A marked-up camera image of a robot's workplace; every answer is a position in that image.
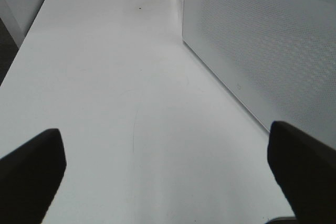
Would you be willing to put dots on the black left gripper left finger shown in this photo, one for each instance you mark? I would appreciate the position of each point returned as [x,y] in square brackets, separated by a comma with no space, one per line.
[30,178]

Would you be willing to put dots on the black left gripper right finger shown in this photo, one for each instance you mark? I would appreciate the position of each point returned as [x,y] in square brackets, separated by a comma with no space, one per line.
[304,169]

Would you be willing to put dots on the white microwave door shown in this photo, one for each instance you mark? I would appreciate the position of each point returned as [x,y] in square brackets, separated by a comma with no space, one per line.
[276,56]

